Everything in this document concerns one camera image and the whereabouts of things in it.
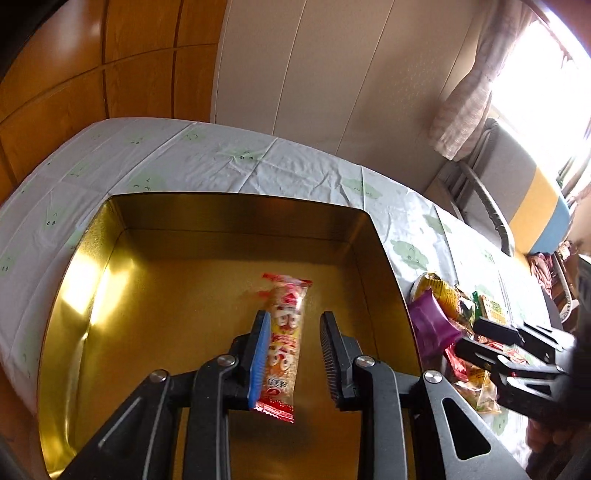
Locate grey yellow blue sofa chair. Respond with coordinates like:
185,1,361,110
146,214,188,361
426,119,570,255

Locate yellow green clipped snack bag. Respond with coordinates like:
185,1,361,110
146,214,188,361
410,273,476,324

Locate clear orange nut snack bag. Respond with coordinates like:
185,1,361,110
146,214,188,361
454,367,501,415

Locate large red snack bag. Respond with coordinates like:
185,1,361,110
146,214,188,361
445,338,532,381

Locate wooden panel cabinet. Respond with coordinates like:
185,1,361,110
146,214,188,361
1,1,228,199

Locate white tablecloth green clouds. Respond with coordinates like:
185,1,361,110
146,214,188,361
1,118,549,428

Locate pink plaid curtain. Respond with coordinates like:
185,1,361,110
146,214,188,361
428,1,577,161

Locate long red puffed-rice snack bar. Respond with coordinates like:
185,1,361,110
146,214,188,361
254,273,312,424

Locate green white cracker pack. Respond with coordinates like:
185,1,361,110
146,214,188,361
473,291,509,326

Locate gold metal tin box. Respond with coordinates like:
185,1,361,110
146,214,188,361
37,193,421,479

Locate purple snack packet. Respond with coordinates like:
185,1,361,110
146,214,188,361
409,289,462,359

